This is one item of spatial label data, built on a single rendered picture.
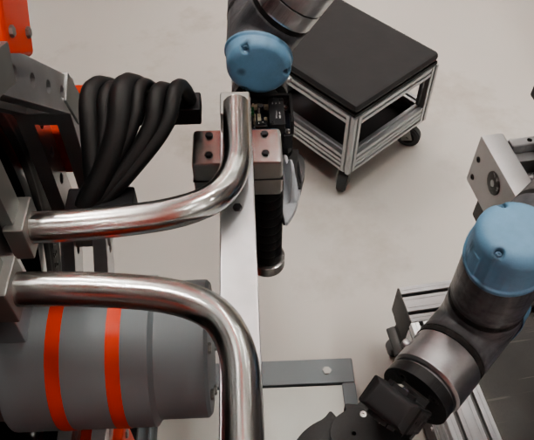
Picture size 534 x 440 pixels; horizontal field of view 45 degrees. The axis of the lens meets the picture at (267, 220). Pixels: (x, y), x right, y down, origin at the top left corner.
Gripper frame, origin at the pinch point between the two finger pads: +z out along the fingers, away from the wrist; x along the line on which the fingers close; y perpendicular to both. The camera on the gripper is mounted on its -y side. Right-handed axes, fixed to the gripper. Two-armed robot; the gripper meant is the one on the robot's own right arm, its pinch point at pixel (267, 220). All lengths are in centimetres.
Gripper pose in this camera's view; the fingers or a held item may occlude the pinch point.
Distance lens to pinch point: 73.1
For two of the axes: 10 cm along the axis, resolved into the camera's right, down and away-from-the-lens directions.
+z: 0.4, 7.7, -6.4
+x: 10.0, -0.3, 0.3
